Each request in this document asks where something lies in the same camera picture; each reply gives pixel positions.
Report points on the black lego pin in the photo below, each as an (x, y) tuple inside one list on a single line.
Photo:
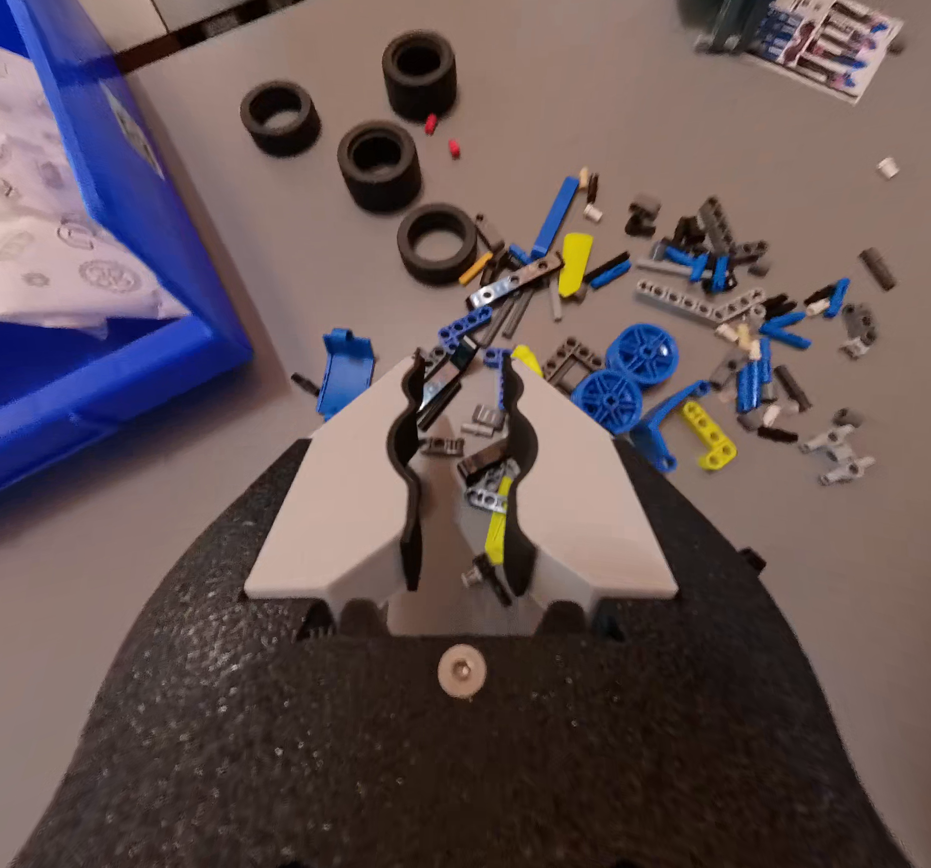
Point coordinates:
[(305, 383)]

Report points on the dark cylinder lego piece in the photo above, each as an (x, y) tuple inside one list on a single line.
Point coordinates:
[(876, 268)]

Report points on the black rubber lego tire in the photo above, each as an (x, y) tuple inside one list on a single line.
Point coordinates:
[(435, 243), (420, 75), (378, 165), (280, 118)]

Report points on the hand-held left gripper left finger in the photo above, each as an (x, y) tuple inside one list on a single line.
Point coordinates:
[(334, 512)]

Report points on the pile of lego pieces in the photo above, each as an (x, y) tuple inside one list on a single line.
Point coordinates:
[(644, 355)]

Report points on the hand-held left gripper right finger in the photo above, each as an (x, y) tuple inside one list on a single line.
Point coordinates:
[(589, 519)]

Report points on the lego sticker sheet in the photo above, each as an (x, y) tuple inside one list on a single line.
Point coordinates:
[(836, 46)]

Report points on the blue plastic bin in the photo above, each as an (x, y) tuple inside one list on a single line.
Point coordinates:
[(160, 243)]

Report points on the blue lego panel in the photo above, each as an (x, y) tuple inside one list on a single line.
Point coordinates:
[(342, 374)]

